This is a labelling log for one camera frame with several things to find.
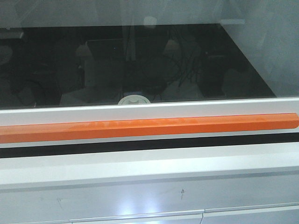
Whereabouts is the glass jar with white lid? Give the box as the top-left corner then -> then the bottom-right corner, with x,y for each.
118,95 -> 150,105

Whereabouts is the orange sash handle bar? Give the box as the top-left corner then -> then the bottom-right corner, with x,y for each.
0,113 -> 299,144

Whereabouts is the white fume hood cabinet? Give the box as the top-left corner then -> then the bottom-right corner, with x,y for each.
0,142 -> 299,224

